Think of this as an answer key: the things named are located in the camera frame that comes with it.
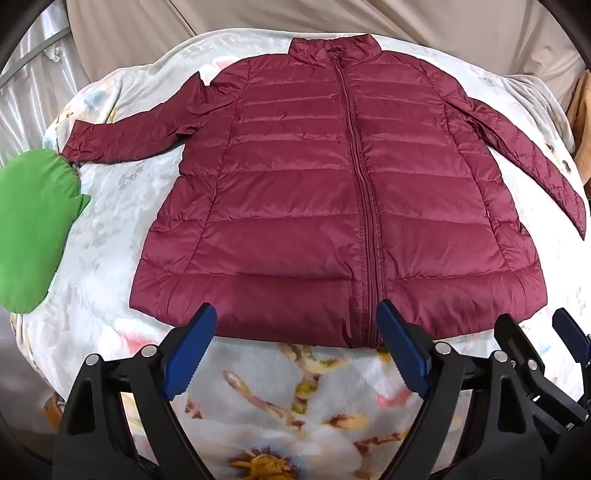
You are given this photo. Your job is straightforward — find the maroon quilted puffer jacket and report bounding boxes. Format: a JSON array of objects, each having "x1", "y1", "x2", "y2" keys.
[{"x1": 62, "y1": 35, "x2": 587, "y2": 348}]

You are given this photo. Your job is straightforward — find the orange brown cloth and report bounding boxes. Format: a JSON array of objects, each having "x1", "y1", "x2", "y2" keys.
[{"x1": 567, "y1": 70, "x2": 591, "y2": 189}]

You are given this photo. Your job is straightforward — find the green fabric pouch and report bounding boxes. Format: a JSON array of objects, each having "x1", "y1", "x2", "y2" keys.
[{"x1": 1, "y1": 149, "x2": 90, "y2": 314}]

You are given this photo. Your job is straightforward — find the beige bed sheet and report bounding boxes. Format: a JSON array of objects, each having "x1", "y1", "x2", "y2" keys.
[{"x1": 66, "y1": 0, "x2": 586, "y2": 105}]

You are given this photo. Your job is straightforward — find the silver satin curtain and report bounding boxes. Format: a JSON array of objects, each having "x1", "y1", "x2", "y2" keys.
[{"x1": 1, "y1": 1, "x2": 89, "y2": 164}]

